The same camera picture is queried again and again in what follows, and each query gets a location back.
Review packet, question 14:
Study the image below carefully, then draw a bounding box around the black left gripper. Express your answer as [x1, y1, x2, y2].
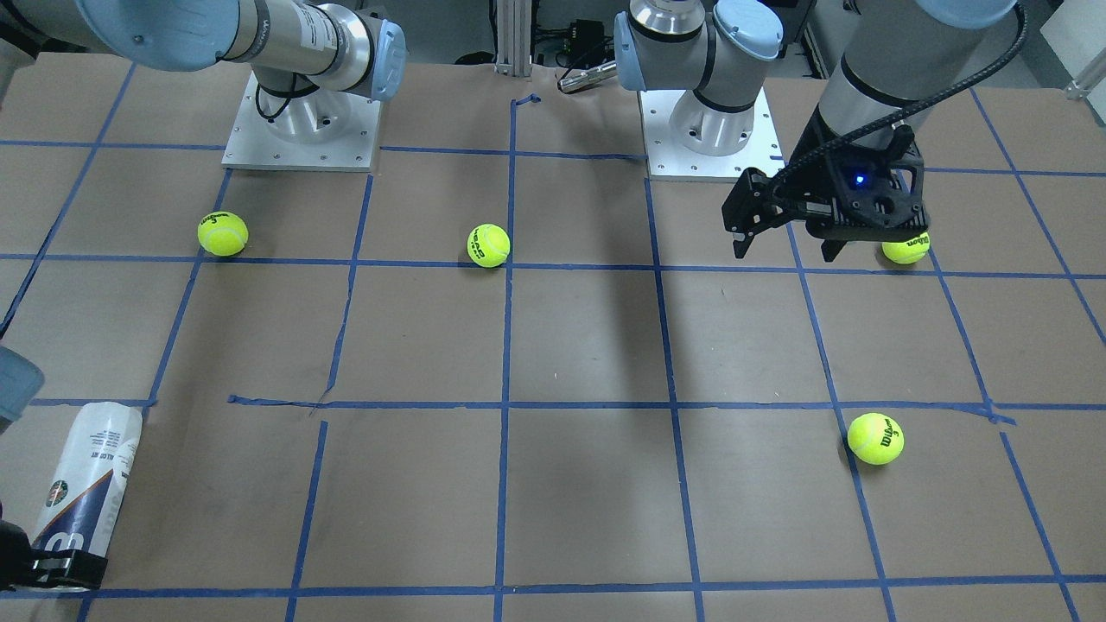
[722, 124, 930, 263]

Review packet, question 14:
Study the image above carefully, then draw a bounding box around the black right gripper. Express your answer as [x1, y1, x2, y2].
[1, 520, 108, 591]

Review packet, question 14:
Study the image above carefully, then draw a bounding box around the tennis ball can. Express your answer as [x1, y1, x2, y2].
[31, 402, 143, 559]

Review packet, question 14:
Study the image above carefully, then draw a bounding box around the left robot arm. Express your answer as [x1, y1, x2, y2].
[613, 1, 1027, 263]

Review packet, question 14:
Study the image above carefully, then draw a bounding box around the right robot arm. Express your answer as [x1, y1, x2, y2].
[3, 1, 407, 592]

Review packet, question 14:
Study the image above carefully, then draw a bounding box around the tennis ball near base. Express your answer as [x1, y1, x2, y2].
[880, 234, 930, 265]

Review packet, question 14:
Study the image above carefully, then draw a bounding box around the tennis ball front Wilson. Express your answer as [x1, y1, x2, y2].
[846, 412, 905, 466]

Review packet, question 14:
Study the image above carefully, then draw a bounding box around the tennis ball centre Head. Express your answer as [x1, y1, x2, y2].
[466, 224, 511, 269]

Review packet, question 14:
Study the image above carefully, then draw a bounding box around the silver metal cylinder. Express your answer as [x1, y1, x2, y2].
[556, 60, 619, 94]

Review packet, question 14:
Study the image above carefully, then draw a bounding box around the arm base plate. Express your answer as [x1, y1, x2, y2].
[221, 75, 385, 174]
[639, 89, 785, 182]

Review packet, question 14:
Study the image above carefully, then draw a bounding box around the aluminium frame post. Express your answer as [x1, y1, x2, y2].
[493, 0, 533, 79]

